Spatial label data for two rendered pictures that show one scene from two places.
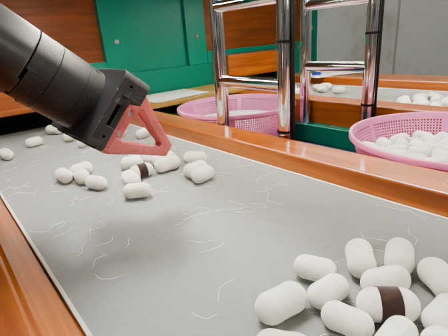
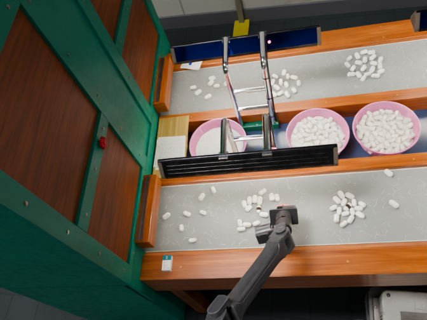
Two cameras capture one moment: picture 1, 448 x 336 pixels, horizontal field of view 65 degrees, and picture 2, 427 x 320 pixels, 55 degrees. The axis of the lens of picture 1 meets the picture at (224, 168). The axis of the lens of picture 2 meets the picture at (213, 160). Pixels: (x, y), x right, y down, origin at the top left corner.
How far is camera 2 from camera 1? 1.50 m
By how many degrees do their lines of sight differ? 43
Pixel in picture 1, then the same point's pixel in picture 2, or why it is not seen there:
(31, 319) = (317, 249)
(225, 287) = (324, 221)
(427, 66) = not seen: outside the picture
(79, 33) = (131, 169)
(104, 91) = (291, 213)
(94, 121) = (295, 220)
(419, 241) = (338, 185)
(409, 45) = not seen: outside the picture
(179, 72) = (151, 132)
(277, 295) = (337, 218)
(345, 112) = (260, 116)
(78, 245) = not seen: hidden behind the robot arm
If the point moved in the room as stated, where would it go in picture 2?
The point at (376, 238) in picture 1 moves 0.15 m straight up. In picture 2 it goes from (332, 190) to (333, 173)
